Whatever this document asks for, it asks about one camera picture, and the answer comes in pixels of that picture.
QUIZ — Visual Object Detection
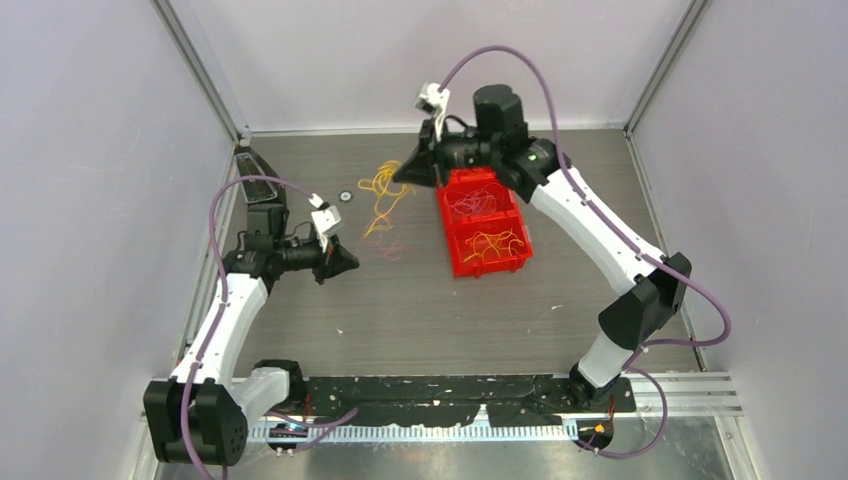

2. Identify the black metronome box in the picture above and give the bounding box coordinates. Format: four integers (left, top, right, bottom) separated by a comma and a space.
234, 146, 290, 221

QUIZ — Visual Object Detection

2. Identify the yellow cable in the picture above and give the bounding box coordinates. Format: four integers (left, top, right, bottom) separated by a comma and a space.
462, 226, 528, 261
357, 158, 420, 241

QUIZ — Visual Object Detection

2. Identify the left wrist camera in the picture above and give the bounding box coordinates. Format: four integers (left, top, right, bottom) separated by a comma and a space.
308, 193, 343, 252

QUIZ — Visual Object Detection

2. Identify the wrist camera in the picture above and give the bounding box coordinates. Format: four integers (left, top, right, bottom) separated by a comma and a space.
308, 193, 343, 252
414, 83, 450, 141

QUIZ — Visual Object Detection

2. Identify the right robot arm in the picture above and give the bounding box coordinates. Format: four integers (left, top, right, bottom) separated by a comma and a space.
393, 83, 692, 411

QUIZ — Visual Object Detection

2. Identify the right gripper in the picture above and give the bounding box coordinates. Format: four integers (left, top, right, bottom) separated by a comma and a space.
393, 116, 499, 191

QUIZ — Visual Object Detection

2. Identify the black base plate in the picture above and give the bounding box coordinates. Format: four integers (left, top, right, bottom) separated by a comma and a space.
272, 374, 636, 428

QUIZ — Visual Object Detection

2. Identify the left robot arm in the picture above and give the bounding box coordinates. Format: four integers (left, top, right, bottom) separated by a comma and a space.
143, 202, 359, 468

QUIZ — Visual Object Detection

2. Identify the red compartment bin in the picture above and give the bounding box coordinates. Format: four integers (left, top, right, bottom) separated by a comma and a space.
436, 168, 534, 278

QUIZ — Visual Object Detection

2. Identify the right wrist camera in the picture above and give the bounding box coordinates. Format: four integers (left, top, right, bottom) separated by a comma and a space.
414, 83, 450, 141

